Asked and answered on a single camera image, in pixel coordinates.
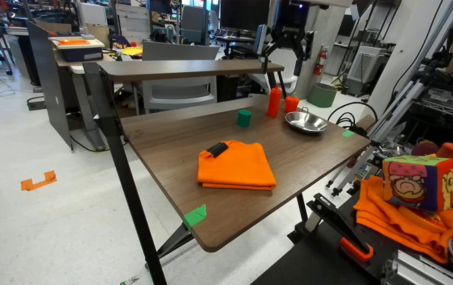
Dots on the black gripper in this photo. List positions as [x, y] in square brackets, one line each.
[295, 39]

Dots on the shallow silver pot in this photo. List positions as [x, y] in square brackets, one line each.
[307, 121]

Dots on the small black rectangular object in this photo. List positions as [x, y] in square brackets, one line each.
[218, 150]

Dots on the red fire extinguisher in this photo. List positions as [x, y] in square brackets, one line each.
[321, 63]

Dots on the orange squeeze bottle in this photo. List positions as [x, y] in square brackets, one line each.
[275, 104]

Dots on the green bin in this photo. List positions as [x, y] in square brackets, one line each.
[322, 96]

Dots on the black computer monitor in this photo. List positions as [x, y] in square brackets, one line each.
[245, 14]

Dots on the green tape strip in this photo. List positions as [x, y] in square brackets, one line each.
[348, 134]
[196, 216]

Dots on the raised wooden shelf board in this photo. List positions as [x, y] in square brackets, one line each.
[185, 69]

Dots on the grey chair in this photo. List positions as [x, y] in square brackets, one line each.
[180, 90]

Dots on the folded orange cloth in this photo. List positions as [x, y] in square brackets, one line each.
[237, 169]

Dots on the colourful plush cube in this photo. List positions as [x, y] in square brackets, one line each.
[419, 183]

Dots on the red and orange plush toy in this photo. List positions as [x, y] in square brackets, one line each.
[449, 150]

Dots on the pile of orange cloths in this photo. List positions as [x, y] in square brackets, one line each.
[395, 219]

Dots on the box with orange lid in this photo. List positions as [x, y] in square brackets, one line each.
[77, 48]

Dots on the dark grey desk panel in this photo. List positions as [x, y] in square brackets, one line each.
[50, 85]

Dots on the orange floor tape marker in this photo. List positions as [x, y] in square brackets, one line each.
[39, 183]

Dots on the aluminium profile frame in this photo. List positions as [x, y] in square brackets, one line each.
[395, 112]

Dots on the black metal table frame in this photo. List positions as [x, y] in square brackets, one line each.
[126, 180]

